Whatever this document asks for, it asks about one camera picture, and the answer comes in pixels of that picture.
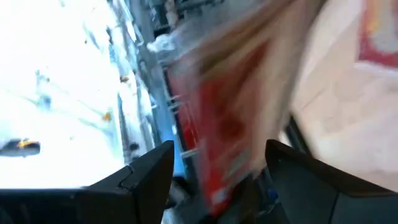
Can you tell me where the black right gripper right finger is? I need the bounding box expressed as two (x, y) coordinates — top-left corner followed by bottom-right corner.
(264, 139), (398, 224)

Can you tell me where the red popcorn bag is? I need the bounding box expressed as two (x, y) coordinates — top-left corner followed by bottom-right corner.
(357, 0), (398, 68)
(164, 0), (315, 218)

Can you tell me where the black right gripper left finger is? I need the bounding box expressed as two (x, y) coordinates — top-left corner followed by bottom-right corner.
(71, 140), (175, 224)

